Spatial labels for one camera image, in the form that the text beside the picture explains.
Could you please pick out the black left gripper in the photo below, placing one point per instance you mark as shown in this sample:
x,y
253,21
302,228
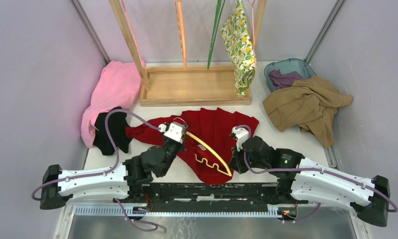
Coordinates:
x,y
182,145

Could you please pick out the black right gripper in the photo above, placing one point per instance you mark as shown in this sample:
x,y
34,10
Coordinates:
x,y
235,163

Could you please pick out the red garment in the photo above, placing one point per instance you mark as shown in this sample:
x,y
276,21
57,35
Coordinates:
x,y
214,128

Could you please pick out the lemon print skirt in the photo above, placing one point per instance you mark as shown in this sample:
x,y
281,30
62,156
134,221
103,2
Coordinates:
x,y
240,48

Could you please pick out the green wire hanger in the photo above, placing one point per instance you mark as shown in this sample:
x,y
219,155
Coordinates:
x,y
218,12

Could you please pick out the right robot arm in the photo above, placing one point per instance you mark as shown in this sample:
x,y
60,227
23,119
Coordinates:
x,y
300,178

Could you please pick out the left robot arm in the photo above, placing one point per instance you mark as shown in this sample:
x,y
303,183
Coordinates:
x,y
120,182

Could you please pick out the pink hanger on rack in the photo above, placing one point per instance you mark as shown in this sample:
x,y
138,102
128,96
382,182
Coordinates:
x,y
128,21

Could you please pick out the black cloth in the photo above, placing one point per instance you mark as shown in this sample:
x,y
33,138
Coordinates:
x,y
117,124

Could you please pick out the wooden clothes rack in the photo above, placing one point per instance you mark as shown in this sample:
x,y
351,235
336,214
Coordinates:
x,y
195,86

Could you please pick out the pink garment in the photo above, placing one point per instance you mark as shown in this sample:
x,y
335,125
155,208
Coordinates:
x,y
118,86

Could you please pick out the purple cloth in basket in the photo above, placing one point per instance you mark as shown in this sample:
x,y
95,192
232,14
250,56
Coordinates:
x,y
281,81

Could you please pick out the tan garment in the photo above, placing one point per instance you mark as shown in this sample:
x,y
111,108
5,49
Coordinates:
x,y
310,104

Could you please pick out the teal plastic basket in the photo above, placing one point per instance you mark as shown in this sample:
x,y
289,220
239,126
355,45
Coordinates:
x,y
288,66

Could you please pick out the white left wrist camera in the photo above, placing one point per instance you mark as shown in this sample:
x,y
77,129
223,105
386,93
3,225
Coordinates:
x,y
174,131

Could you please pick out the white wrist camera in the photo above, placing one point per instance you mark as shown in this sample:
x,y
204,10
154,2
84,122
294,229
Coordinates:
x,y
241,133
174,131

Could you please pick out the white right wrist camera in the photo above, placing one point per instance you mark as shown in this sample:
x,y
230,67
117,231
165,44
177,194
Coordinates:
x,y
241,133

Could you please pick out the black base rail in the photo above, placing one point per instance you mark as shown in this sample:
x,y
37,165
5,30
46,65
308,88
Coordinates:
x,y
203,198

